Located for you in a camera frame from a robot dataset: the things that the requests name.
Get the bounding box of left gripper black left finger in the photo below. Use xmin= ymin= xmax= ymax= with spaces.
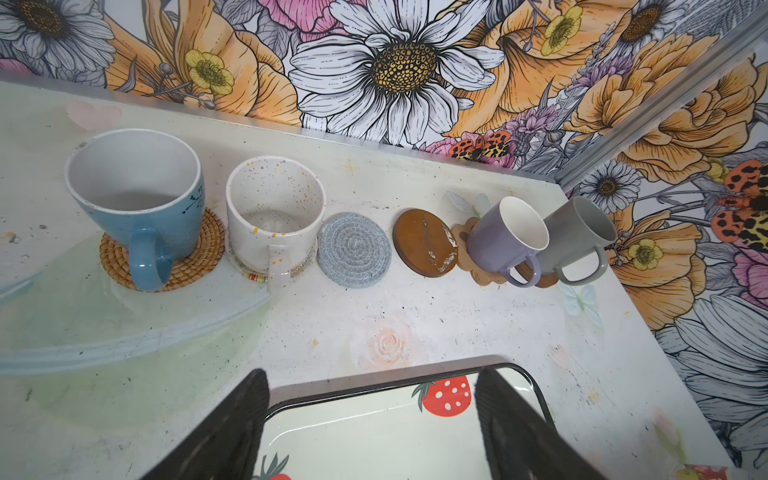
xmin=144 ymin=369 xmax=270 ymax=479

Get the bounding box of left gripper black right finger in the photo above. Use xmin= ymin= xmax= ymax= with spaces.
xmin=475 ymin=367 xmax=604 ymax=480

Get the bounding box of brown cork round coaster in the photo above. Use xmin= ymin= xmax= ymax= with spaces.
xmin=515 ymin=262 xmax=559 ymax=289

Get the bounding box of brown paw shaped coaster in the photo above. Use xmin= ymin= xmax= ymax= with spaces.
xmin=451 ymin=217 xmax=507 ymax=287

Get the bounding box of woven straw round coaster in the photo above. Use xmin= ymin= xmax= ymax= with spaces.
xmin=99 ymin=208 xmax=226 ymax=292

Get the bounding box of purple white mug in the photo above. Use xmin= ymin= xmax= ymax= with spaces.
xmin=467 ymin=196 xmax=550 ymax=288

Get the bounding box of glossy brown round coaster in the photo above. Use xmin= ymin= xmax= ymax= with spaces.
xmin=392 ymin=209 xmax=458 ymax=278

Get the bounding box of grey mug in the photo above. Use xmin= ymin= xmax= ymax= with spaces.
xmin=536 ymin=196 xmax=618 ymax=287

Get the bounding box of blue grey woven coaster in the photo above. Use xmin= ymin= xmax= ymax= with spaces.
xmin=317 ymin=212 xmax=392 ymax=289

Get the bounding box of blue floral mug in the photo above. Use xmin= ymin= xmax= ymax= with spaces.
xmin=64 ymin=128 xmax=205 ymax=292

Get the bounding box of strawberry print serving tray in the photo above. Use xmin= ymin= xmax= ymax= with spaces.
xmin=251 ymin=356 xmax=552 ymax=479

